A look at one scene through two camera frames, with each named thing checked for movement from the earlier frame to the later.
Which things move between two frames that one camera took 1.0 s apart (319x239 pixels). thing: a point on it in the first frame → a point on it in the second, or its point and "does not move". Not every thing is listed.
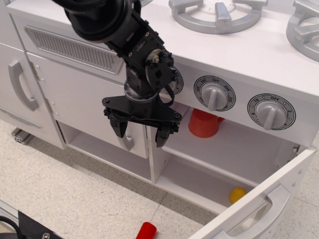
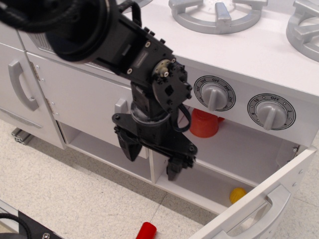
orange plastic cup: x=204 y=124 does not move
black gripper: x=120 y=110 → x=158 y=123
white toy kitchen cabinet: x=248 y=97 does not move
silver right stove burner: x=302 y=28 does not move
